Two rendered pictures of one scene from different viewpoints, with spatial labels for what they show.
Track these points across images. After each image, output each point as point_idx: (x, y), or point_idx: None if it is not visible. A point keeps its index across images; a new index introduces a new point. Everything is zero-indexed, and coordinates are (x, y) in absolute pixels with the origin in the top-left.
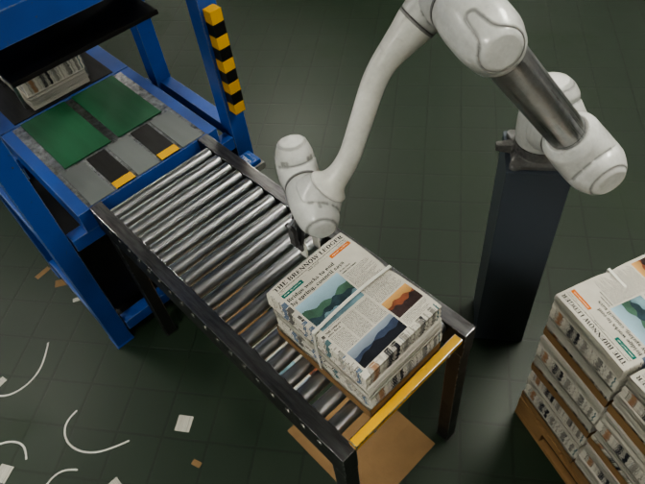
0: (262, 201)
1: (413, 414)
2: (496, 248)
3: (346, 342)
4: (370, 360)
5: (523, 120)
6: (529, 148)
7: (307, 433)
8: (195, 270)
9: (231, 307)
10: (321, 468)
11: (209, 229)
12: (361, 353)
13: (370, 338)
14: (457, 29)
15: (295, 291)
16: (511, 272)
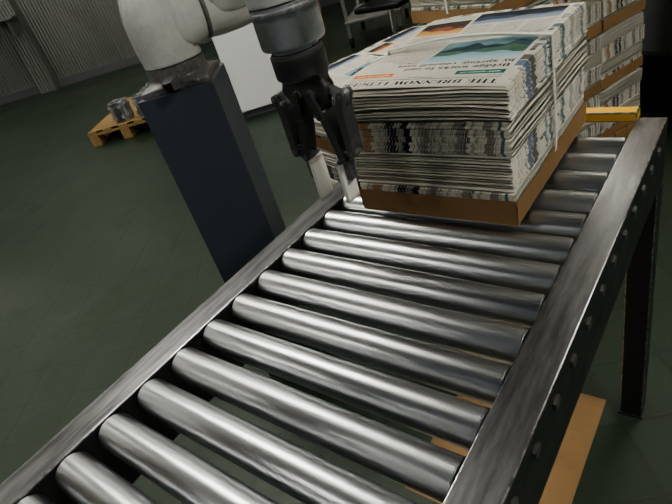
0: (161, 392)
1: (446, 393)
2: (263, 206)
3: (542, 21)
4: (554, 6)
5: (165, 19)
6: (192, 50)
7: (650, 186)
8: (414, 444)
9: (494, 320)
10: (582, 479)
11: (249, 487)
12: (550, 11)
13: (520, 16)
14: None
15: (483, 68)
16: (279, 233)
